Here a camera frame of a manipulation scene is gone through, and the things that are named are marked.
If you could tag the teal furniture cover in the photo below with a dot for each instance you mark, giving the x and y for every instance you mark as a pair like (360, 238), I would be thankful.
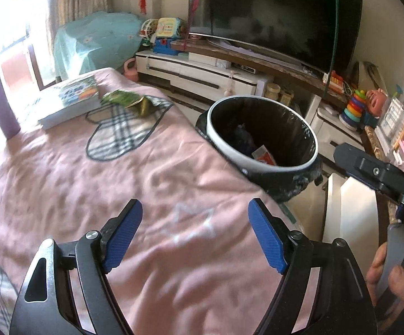
(97, 42)

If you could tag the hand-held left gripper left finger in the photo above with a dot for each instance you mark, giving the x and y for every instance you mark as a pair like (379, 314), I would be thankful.
(123, 237)

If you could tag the balcony sliding door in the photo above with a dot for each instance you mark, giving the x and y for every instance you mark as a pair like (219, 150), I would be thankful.
(6, 24)

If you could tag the white cage toy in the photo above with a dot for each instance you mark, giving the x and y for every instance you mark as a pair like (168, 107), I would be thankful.
(148, 29)

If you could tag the white television cabinet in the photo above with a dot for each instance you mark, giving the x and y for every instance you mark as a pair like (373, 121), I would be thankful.
(195, 73)

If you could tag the white book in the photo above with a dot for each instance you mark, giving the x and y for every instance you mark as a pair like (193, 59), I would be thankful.
(69, 101)

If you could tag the orange wrapper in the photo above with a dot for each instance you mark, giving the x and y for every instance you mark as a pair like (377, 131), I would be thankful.
(264, 155)

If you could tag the purple thermos bottle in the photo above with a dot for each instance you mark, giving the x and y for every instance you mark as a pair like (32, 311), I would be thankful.
(1, 104)

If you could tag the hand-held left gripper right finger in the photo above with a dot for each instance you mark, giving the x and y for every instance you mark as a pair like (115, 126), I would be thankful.
(268, 240)

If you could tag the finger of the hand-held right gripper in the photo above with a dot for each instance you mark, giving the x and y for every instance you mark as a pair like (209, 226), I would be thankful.
(366, 167)

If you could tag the pink kettlebell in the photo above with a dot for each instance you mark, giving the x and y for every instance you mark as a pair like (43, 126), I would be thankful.
(131, 70)

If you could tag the pink blanket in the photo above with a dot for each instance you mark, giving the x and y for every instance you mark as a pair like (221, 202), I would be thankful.
(83, 181)

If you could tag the green snack wrapper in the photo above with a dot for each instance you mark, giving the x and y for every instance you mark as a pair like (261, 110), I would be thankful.
(125, 98)

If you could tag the wooden jar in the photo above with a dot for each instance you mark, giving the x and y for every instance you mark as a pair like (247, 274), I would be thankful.
(272, 92)

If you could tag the blue toy cash register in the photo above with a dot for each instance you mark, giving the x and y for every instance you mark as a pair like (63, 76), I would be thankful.
(165, 47)

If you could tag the person's right hand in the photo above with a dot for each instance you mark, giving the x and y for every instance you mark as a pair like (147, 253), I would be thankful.
(376, 272)

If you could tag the white bin with black bag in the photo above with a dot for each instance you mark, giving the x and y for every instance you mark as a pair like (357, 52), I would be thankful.
(222, 143)

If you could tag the doll head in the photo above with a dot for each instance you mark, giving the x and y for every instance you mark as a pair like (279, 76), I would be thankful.
(376, 99)

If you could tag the rainbow stacking rings toy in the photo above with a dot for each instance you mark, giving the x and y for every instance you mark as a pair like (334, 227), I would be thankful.
(353, 106)

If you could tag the clear plastic organizer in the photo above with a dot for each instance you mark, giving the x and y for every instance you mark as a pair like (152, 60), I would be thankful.
(393, 118)

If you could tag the black television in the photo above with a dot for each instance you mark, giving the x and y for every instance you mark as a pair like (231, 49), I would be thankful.
(275, 14)

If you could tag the toy xylophone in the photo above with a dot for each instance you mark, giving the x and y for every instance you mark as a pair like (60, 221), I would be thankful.
(336, 82)

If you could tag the white board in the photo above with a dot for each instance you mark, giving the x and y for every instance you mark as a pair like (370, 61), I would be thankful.
(355, 216)

